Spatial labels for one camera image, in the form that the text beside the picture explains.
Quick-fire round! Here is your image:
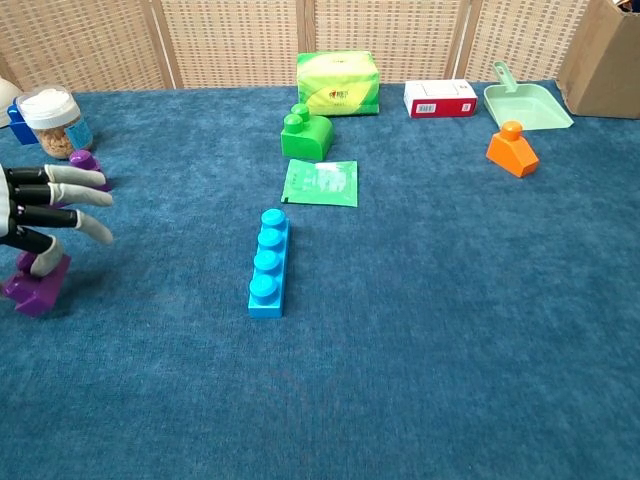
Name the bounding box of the light blue long brick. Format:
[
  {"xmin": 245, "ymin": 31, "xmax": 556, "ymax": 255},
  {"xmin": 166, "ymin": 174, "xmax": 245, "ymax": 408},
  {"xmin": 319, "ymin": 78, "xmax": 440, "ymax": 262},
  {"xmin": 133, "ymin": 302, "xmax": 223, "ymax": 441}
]
[{"xmin": 247, "ymin": 208, "xmax": 291, "ymax": 319}]

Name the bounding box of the woven folding screen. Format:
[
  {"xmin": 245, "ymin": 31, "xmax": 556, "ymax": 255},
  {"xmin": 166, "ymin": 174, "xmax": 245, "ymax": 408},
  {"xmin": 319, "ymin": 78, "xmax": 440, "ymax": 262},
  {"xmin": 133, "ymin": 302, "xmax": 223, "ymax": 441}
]
[{"xmin": 0, "ymin": 0, "xmax": 601, "ymax": 94}]

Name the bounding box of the red and white box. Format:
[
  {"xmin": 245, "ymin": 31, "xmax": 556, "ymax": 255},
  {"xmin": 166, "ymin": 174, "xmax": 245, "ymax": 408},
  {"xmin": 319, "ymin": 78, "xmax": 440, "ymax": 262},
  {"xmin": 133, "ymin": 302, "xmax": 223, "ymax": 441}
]
[{"xmin": 403, "ymin": 79, "xmax": 479, "ymax": 119}]

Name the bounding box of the purple sloped one-stud brick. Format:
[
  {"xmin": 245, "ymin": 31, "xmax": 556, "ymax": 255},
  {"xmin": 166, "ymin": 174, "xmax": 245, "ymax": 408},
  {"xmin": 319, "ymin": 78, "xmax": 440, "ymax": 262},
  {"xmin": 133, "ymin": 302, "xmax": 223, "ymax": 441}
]
[{"xmin": 52, "ymin": 149, "xmax": 112, "ymax": 209}]

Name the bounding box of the green two-stud brick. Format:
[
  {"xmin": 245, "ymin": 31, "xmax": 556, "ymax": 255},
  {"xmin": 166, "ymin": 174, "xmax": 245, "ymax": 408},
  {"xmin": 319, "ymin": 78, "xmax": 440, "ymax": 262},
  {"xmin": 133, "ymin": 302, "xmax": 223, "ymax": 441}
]
[{"xmin": 280, "ymin": 103, "xmax": 335, "ymax": 162}]

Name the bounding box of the cardboard box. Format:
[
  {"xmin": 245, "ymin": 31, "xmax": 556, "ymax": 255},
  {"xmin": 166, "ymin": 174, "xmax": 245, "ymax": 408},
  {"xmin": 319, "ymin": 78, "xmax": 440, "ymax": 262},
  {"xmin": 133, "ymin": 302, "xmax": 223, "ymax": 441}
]
[{"xmin": 556, "ymin": 0, "xmax": 640, "ymax": 120}]

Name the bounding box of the clear jar with white lid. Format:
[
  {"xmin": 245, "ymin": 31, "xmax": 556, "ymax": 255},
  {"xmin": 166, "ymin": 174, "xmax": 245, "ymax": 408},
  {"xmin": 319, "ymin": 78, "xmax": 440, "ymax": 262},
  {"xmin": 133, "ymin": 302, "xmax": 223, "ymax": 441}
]
[{"xmin": 16, "ymin": 85, "xmax": 95, "ymax": 160}]

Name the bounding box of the orange sloped one-stud brick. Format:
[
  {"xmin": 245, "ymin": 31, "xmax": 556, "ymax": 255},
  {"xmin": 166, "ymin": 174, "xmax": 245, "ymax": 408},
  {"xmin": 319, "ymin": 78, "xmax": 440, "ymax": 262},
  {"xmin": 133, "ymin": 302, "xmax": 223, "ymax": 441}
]
[{"xmin": 485, "ymin": 120, "xmax": 540, "ymax": 179}]

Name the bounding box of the pale green dustpan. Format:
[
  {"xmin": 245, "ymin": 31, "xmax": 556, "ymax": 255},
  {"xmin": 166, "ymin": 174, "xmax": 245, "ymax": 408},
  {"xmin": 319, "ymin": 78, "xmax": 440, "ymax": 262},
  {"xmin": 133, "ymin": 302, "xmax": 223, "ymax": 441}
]
[{"xmin": 482, "ymin": 60, "xmax": 575, "ymax": 132}]

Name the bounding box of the small purple two-stud brick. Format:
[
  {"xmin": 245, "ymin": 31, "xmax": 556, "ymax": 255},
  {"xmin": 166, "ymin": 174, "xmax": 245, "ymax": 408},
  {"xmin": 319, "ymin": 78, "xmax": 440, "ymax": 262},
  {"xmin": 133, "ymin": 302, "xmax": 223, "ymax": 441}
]
[{"xmin": 1, "ymin": 251, "xmax": 73, "ymax": 318}]

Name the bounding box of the green sachet packet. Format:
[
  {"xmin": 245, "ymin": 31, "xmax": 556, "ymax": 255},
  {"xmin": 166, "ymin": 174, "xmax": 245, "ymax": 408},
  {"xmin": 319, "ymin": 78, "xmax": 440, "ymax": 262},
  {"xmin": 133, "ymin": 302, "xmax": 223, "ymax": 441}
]
[{"xmin": 280, "ymin": 159, "xmax": 359, "ymax": 208}]

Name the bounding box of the dark blue four-stud brick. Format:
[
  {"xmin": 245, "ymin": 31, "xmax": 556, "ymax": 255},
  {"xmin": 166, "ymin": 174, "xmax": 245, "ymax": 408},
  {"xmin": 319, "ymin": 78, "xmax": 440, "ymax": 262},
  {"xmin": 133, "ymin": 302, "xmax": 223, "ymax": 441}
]
[{"xmin": 6, "ymin": 103, "xmax": 40, "ymax": 146}]

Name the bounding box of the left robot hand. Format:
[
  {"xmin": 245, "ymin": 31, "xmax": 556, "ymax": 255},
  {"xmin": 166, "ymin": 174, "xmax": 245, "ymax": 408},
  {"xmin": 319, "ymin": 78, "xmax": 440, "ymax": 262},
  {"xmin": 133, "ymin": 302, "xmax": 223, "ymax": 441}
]
[{"xmin": 0, "ymin": 163, "xmax": 115, "ymax": 278}]

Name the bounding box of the blue table cloth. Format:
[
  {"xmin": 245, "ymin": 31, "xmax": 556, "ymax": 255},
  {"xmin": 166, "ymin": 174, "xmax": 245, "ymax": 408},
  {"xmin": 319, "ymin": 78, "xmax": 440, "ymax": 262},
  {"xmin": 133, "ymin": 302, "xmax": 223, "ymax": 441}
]
[{"xmin": 0, "ymin": 79, "xmax": 640, "ymax": 480}]

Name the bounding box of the green tissue pack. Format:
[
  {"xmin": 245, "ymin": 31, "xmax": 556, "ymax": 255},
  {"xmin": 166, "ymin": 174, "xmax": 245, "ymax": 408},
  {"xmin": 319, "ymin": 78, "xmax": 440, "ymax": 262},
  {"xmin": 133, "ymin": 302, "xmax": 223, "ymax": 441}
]
[{"xmin": 296, "ymin": 50, "xmax": 381, "ymax": 117}]

